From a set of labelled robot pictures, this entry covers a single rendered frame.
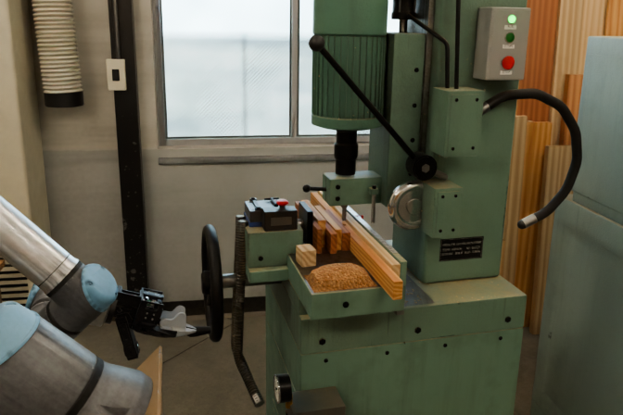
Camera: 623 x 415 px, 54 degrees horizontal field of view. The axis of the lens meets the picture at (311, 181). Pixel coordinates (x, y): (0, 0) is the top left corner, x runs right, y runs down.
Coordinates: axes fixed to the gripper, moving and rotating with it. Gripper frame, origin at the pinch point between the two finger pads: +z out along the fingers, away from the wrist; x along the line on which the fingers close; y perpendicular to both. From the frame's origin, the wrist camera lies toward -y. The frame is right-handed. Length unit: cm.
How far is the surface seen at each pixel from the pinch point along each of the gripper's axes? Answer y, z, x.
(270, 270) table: 21.1, 12.8, -3.5
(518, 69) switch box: 85, 50, -11
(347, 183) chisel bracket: 46, 26, 2
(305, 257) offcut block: 28.5, 17.4, -10.4
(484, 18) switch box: 92, 39, -8
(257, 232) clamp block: 28.9, 7.3, -1.1
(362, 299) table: 27.2, 27.2, -24.6
